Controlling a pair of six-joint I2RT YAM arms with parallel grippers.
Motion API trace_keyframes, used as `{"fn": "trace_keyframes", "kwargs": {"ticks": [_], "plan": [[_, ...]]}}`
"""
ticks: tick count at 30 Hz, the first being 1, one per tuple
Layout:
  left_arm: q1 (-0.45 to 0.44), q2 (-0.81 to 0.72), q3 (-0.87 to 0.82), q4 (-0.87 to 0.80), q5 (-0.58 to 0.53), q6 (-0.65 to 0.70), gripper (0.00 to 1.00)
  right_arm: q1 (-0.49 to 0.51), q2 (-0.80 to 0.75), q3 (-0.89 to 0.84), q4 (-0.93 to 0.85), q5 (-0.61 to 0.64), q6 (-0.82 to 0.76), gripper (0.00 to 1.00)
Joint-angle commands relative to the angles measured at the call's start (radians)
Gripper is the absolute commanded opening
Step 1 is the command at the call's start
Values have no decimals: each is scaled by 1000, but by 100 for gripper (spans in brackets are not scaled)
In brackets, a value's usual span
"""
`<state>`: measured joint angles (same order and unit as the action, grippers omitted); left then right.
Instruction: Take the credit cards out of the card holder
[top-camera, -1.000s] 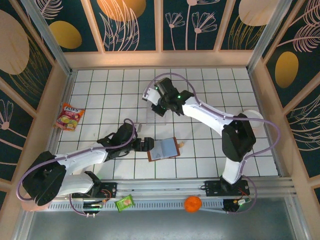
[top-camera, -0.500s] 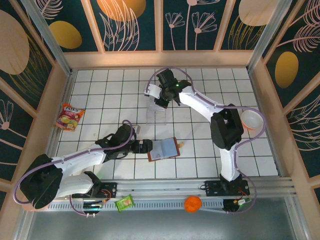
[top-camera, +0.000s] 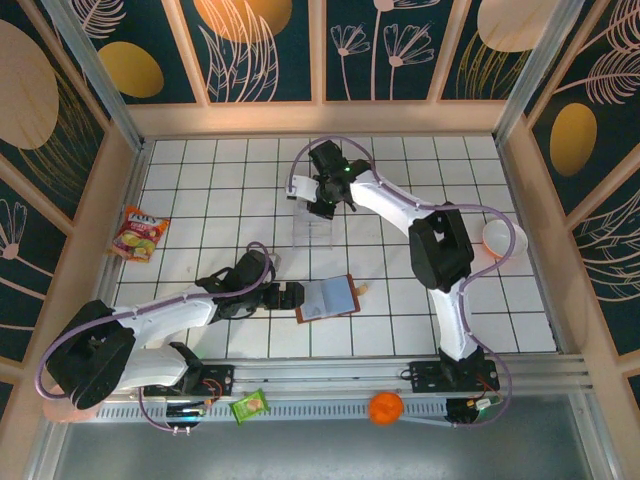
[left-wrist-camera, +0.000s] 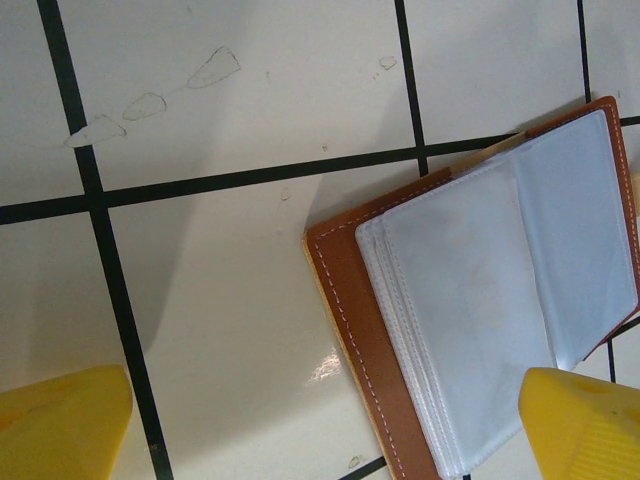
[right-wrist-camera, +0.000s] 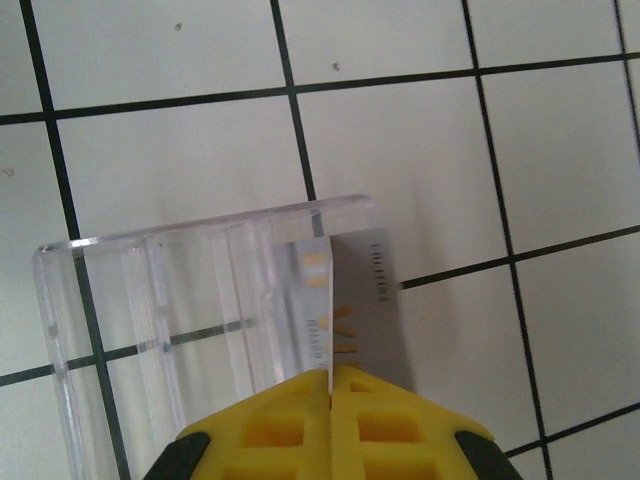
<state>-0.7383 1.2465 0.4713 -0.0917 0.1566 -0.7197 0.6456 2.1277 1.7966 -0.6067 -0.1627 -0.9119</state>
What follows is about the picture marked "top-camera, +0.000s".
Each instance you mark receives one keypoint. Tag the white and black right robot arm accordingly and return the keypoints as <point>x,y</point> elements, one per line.
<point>385,200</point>

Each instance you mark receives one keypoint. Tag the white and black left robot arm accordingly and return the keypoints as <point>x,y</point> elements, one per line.
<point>170,315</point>

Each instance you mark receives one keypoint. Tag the red fruit candy bag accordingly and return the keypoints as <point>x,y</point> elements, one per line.
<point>137,235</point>

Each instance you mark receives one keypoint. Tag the green snack packet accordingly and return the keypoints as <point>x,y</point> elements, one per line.
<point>249,407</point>

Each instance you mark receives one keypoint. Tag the black left electronics module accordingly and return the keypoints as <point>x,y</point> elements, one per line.
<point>187,412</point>

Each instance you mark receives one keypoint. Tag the black electronics module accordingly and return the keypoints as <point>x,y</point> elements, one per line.
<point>187,412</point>
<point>465,412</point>

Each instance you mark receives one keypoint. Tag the orange fruit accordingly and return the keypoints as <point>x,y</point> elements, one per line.
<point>386,409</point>

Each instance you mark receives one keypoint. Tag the white and orange bowl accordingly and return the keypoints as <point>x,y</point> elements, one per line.
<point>495,237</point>

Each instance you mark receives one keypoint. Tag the black right electronics module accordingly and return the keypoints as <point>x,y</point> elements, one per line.
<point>465,412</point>

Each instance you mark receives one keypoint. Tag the pink plastic cup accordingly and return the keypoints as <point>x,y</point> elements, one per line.
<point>65,416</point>

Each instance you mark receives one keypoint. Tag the aluminium mounting rail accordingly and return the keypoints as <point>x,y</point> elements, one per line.
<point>320,375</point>

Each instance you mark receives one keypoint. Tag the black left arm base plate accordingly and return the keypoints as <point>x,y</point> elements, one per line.
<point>222,375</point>

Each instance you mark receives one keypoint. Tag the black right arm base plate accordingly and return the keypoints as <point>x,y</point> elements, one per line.
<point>422,377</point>

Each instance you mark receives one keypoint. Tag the aluminium frame post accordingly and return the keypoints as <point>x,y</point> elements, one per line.
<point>532,75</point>
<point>100,75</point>

